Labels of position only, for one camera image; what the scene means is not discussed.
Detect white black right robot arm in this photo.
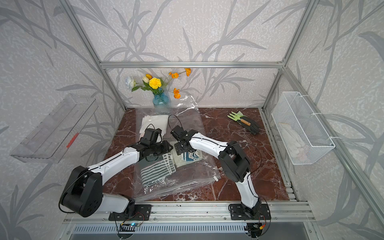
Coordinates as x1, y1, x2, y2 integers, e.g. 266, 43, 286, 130
171, 126, 262, 219

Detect circuit board with wires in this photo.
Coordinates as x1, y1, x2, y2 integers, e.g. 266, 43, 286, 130
118, 221, 144, 232
244, 223, 267, 240

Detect blue glass vase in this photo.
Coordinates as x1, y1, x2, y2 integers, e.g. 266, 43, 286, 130
153, 92, 171, 108

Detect left circuit board with wires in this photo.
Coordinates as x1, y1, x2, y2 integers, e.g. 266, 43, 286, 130
118, 221, 144, 232

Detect aluminium frame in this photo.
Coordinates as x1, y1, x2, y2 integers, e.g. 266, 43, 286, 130
58, 0, 384, 240

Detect artificial flower bouquet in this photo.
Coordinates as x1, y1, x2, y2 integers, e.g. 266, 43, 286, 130
125, 68, 192, 96

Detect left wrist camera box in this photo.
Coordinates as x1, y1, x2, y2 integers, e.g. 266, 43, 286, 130
141, 129, 162, 146

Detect green white striped towel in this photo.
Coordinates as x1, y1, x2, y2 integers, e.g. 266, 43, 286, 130
140, 154, 176, 186

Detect clear plastic wall shelf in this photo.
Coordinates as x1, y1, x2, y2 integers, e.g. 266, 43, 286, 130
10, 94, 98, 164

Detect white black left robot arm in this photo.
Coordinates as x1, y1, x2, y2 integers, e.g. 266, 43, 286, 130
59, 141, 173, 218

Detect blue white striped towel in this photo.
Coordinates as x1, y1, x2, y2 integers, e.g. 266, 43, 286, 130
182, 150, 203, 164

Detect cream towel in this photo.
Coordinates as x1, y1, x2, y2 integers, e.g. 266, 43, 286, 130
171, 150, 188, 168

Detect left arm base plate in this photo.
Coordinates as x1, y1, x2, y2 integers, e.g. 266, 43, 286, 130
109, 204, 152, 222

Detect white wire mesh basket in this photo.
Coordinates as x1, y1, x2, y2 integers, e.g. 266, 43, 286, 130
272, 92, 336, 165

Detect white cloth in basket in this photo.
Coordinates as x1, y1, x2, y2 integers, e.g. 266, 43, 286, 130
279, 122, 307, 163

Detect right circuit board with wires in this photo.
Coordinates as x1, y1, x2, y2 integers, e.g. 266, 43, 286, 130
244, 223, 267, 240

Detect green garden fork wooden handle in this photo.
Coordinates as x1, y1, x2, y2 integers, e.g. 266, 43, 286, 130
227, 112, 251, 126

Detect clear plastic vacuum bag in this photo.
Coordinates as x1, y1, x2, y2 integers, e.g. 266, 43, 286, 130
133, 96, 221, 201

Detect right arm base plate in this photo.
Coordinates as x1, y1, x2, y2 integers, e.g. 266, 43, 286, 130
228, 204, 271, 220

